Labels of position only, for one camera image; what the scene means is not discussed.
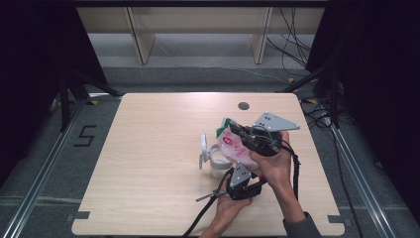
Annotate person's left hand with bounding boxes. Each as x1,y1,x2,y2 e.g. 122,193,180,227
210,178,254,228

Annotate black floor cables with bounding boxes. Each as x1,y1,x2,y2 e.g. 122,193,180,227
300,94,365,238

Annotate clear jar with grey lid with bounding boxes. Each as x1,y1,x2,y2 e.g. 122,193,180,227
198,132,236,179

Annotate black metal stand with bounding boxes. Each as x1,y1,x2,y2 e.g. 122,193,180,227
58,68,124,133
275,61,342,129

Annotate black curtain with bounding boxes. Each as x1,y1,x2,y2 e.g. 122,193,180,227
305,0,420,229
0,0,109,187

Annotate person's right hand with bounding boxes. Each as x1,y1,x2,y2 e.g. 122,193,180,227
249,131,293,189

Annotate pink and white plastic bag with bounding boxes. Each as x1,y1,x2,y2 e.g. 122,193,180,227
215,117,263,174

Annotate grey cable tie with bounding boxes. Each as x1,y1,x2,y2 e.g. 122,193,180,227
195,191,221,203

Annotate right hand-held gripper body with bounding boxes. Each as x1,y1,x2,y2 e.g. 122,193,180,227
238,111,302,158

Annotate metal floor rail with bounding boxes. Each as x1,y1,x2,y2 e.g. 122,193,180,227
0,98,87,238
329,124,399,238

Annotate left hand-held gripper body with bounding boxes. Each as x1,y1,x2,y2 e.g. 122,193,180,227
227,161,265,201

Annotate light wooden shelf unit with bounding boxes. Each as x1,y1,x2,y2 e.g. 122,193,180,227
77,6,326,65

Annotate hanging black cables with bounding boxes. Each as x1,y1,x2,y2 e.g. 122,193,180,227
265,7,314,79

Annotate right hand-held gripper black cable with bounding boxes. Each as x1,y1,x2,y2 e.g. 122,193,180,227
278,139,302,201

